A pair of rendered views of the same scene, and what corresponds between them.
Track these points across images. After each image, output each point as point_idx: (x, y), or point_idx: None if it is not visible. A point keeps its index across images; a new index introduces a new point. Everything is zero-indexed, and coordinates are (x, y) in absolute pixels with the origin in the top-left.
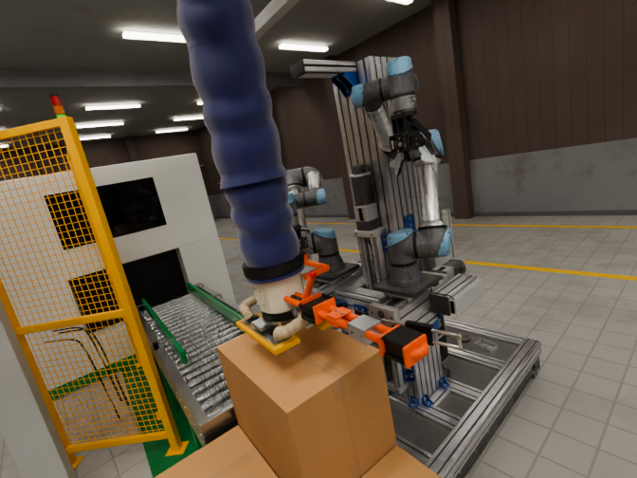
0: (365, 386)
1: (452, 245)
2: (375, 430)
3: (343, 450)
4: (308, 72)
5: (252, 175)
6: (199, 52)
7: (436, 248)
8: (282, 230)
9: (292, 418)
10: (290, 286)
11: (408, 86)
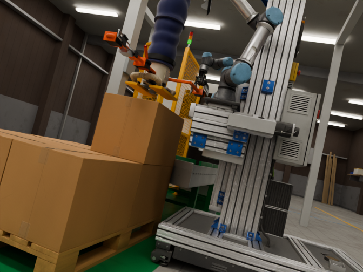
0: (141, 113)
1: (311, 124)
2: (135, 141)
3: (116, 133)
4: None
5: (159, 13)
6: None
7: (230, 72)
8: (161, 40)
9: (105, 96)
10: (153, 67)
11: None
